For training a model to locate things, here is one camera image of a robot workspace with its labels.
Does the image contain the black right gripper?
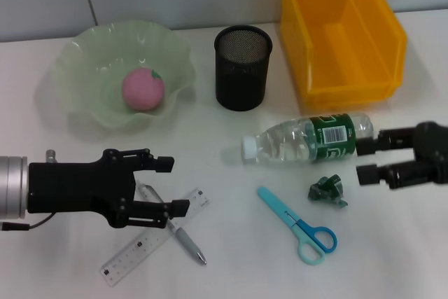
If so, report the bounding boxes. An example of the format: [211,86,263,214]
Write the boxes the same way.
[356,120,448,190]

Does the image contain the pink toy peach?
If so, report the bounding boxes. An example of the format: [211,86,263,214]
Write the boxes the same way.
[121,67,165,111]

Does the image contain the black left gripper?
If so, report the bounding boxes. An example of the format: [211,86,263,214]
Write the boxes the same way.
[27,148,190,230]

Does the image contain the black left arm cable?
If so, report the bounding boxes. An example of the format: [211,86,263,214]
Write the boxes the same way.
[0,211,55,232]

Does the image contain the grey silver pen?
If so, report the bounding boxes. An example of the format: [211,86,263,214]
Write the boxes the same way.
[137,182,208,265]

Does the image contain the green plastic wrapper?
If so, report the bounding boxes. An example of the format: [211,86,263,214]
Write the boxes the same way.
[307,174,348,209]

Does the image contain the pale green wavy fruit bowl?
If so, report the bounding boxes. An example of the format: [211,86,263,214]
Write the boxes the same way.
[48,20,196,135]

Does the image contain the clear plastic ruler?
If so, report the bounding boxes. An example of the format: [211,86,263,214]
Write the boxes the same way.
[100,186,214,288]

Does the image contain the clear green-label water bottle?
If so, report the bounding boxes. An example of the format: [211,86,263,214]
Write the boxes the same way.
[241,112,375,166]

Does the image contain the yellow plastic bin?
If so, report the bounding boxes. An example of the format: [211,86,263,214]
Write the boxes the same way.
[279,0,409,107]

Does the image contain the black mesh pen holder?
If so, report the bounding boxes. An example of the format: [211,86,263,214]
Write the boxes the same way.
[213,25,274,112]

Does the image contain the blue teal scissors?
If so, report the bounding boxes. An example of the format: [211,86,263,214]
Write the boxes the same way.
[257,186,339,266]

